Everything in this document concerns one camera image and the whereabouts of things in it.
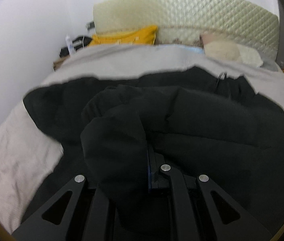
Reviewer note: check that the wooden nightstand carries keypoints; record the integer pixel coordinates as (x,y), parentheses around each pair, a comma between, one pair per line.
(57,64)

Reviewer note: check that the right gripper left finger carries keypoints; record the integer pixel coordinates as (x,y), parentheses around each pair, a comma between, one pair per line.
(75,212)

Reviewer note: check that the cream quilted headboard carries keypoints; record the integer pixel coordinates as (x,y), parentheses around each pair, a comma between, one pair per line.
(183,21)

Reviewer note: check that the yellow pillow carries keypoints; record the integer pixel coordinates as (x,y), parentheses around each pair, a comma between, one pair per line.
(142,36)

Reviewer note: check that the light blue cloth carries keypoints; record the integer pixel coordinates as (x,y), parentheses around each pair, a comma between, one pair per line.
(194,49)

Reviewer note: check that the grey bed sheet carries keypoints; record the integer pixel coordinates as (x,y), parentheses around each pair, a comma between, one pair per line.
(28,156)

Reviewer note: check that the wall socket left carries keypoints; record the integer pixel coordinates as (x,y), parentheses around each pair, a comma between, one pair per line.
(90,25)

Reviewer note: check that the black bag on nightstand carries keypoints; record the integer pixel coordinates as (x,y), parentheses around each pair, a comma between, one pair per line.
(78,43)

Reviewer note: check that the beige grey patchwork pillow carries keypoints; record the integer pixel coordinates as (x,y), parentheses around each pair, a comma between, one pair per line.
(220,48)

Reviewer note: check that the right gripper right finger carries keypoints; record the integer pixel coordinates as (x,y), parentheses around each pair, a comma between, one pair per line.
(195,208)

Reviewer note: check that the white spray bottle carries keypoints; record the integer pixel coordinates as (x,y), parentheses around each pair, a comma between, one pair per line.
(69,45)

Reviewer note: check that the black puffer jacket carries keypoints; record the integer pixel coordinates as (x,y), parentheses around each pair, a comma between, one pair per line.
(199,123)

